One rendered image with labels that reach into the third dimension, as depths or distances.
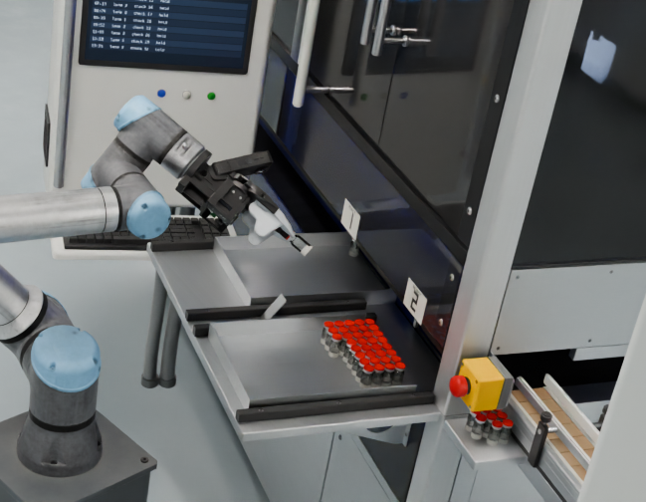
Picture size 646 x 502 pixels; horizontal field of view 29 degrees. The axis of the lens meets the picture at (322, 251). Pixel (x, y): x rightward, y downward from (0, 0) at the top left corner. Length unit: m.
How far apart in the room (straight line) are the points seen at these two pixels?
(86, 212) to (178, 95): 1.02
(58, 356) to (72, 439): 0.16
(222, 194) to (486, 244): 0.47
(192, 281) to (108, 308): 1.55
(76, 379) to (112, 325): 1.97
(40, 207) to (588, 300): 1.04
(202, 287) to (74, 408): 0.57
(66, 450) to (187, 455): 1.40
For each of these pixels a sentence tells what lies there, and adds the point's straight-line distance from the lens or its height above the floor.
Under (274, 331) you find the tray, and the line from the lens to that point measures 2.55.
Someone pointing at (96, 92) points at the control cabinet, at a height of 1.10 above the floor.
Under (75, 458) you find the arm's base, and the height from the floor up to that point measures 0.82.
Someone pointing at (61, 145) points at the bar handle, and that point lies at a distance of 2.96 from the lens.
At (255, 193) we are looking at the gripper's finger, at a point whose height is 1.30.
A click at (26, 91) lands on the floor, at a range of 5.82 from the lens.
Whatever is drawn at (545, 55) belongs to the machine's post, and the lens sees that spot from 2.10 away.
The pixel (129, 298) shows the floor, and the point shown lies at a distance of 4.29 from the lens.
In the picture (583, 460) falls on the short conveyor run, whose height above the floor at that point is 0.96.
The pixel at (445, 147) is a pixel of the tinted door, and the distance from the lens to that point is 2.37.
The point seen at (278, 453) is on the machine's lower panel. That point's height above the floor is 0.25.
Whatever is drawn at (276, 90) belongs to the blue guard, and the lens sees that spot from 3.15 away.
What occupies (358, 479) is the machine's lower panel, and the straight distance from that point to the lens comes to 2.80.
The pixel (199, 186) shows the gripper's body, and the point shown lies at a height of 1.29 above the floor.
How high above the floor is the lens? 2.24
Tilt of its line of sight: 28 degrees down
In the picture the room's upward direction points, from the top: 10 degrees clockwise
